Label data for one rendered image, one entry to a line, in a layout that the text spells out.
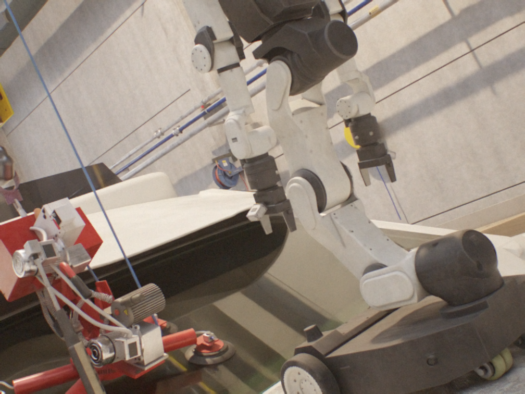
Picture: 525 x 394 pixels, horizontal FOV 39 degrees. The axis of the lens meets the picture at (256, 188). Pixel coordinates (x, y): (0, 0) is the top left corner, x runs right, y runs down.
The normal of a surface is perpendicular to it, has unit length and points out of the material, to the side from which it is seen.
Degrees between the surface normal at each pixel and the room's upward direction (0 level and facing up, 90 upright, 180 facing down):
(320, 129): 100
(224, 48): 59
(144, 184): 90
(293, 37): 90
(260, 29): 123
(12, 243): 71
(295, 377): 90
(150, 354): 116
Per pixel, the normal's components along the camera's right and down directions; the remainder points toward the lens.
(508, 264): 0.31, -0.81
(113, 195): 0.62, -0.33
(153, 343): 0.75, 0.11
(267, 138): 0.61, -0.10
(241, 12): -0.64, 0.47
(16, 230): 0.45, -0.61
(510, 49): -0.66, 0.27
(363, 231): 0.26, -0.70
